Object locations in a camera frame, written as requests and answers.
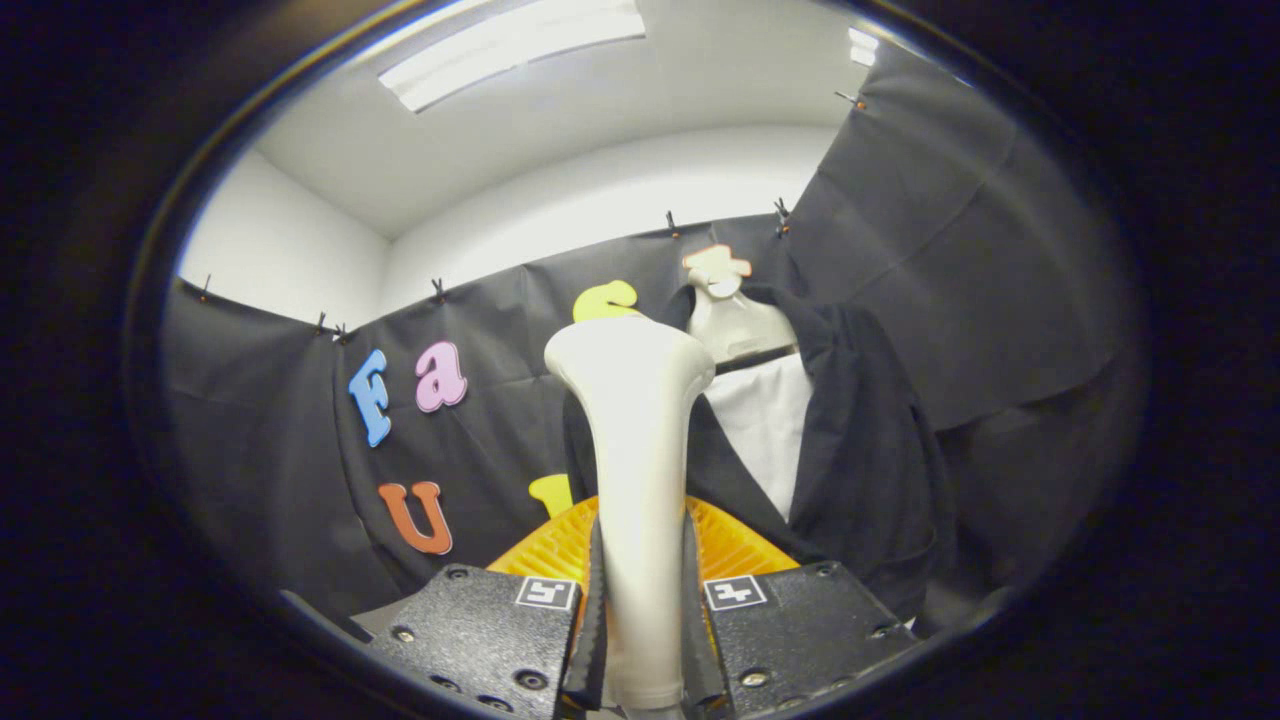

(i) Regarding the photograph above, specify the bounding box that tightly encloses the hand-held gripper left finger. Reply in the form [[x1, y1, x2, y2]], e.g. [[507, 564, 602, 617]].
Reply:
[[365, 495, 608, 720]]

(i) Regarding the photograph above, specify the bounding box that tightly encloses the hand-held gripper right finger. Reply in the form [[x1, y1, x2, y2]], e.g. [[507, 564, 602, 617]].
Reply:
[[683, 495, 921, 720]]

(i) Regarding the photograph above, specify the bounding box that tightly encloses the white garment steamer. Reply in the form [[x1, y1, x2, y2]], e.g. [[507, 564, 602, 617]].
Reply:
[[543, 315, 717, 711]]

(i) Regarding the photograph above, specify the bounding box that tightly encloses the black jacket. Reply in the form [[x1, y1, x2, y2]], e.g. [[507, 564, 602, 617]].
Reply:
[[562, 283, 956, 621]]

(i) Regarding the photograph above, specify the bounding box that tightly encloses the white plastic hanger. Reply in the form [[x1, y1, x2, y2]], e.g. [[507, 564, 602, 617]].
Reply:
[[688, 272, 801, 366]]

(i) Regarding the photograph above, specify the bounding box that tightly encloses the row of small cloth clips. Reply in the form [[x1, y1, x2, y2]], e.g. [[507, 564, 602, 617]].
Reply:
[[195, 88, 869, 343]]

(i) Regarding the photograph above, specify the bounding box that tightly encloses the black backdrop cloth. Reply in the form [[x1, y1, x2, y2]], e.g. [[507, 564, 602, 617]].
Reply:
[[160, 45, 1146, 641]]

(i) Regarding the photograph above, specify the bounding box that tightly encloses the long ceiling light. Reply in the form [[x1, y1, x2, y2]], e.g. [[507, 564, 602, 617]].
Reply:
[[378, 0, 648, 113]]

